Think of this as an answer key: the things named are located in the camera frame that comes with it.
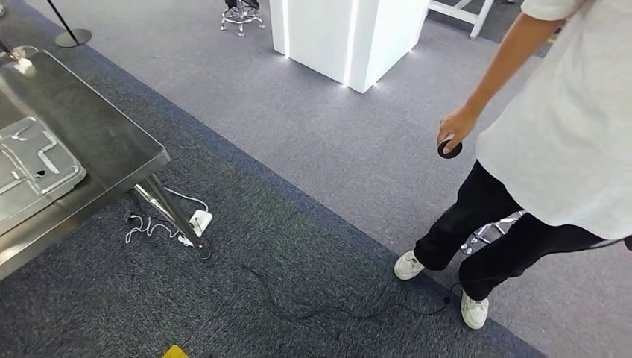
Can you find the person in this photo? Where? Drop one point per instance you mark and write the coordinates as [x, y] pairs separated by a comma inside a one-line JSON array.
[[558, 123]]

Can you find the white paper scrap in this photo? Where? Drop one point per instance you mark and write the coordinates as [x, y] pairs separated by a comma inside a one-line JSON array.
[[22, 64]]

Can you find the white power strip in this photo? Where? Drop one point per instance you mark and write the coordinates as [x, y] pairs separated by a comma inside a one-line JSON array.
[[200, 222]]

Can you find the white lit display plinth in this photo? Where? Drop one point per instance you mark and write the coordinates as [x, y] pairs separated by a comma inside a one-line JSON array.
[[345, 39]]

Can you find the grey stanchion base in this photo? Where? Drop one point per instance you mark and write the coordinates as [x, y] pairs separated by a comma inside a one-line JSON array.
[[74, 38]]

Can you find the chrome stanchion base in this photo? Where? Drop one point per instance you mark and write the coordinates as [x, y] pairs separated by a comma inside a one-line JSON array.
[[15, 51]]

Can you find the chrome stool base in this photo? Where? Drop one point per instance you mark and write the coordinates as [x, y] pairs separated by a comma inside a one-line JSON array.
[[489, 232], [242, 17]]

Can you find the person's right white sneaker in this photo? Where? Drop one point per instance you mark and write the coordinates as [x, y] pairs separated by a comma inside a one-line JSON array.
[[409, 266]]

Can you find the person's white sneaker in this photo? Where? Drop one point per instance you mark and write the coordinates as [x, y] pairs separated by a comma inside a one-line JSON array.
[[409, 266], [474, 311]]

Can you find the person's left white sneaker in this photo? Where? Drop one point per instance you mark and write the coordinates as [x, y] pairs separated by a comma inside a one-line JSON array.
[[474, 311]]

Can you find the stainless steel workbench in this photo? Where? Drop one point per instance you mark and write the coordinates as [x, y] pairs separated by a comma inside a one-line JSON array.
[[98, 128]]

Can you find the white table frame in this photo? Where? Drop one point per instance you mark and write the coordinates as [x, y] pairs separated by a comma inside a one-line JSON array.
[[469, 15]]

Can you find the person's right forearm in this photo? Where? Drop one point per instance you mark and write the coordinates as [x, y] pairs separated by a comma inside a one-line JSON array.
[[503, 64]]

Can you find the person's right hand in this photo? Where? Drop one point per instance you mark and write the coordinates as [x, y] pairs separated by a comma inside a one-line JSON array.
[[456, 126]]

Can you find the grooved aluminium fixture plate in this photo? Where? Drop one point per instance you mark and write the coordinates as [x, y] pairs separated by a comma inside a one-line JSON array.
[[29, 173]]

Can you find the round black handheld controller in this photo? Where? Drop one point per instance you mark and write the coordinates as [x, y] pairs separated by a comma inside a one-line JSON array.
[[452, 150]]

